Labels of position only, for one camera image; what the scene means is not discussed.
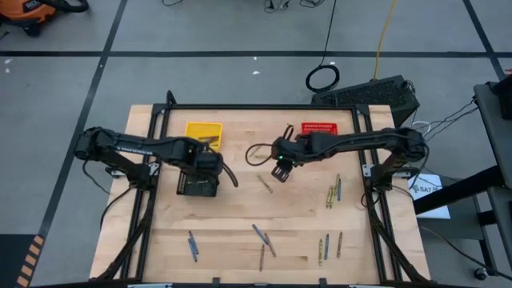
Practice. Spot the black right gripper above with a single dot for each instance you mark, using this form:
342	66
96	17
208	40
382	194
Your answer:
292	150

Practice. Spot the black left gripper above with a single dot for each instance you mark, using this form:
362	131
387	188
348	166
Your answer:
208	164

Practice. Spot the black plastic basket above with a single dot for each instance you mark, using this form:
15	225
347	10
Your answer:
182	188

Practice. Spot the blue crayon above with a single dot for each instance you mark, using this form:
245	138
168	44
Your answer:
339	190
193	242
326	246
260	234

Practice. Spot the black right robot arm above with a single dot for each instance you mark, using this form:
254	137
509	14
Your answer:
360	140

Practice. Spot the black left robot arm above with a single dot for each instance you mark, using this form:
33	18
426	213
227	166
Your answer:
136	145

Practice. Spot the yellow plastic basket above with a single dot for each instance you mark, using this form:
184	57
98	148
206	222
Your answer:
200	130

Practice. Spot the red plastic basket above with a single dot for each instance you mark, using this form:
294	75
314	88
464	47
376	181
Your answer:
320	128

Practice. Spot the black computer tower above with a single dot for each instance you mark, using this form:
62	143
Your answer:
372	92

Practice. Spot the white paper sheet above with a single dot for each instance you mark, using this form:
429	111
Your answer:
434	210

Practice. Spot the black orange hazard mat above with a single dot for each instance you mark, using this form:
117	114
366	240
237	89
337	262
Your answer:
12	260

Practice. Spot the black side stand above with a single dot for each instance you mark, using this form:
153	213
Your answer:
496	128

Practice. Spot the black caster wheel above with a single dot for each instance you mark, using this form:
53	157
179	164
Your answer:
481	274

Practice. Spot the orange shop vacuum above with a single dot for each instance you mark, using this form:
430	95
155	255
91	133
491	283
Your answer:
24	12

